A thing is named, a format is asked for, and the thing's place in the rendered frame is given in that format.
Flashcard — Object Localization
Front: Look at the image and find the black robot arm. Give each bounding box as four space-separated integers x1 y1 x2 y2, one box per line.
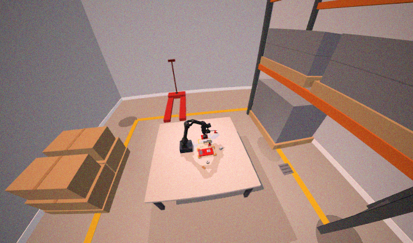
181 119 211 149

